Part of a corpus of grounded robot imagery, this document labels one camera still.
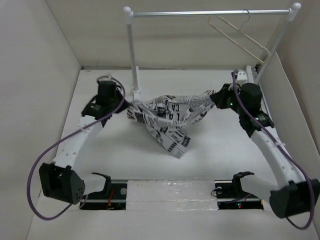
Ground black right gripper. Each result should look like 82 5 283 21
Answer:
211 83 247 115

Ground newspaper print trousers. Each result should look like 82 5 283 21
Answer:
126 90 215 159

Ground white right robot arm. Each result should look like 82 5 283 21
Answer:
210 83 320 219

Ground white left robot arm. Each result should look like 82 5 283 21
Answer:
38 76 128 205

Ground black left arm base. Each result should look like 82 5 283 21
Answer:
79 172 128 211

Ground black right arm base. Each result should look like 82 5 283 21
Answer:
210 171 264 210

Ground beige clothes hanger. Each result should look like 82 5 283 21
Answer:
207 9 272 64

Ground white metal clothes rack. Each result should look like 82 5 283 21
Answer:
122 2 302 120

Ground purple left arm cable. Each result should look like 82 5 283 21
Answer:
29 75 126 221

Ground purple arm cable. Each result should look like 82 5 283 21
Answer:
230 70 315 230
29 75 126 221

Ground aluminium rail right side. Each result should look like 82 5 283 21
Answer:
251 65 276 131

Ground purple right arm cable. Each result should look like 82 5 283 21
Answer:
230 70 315 230

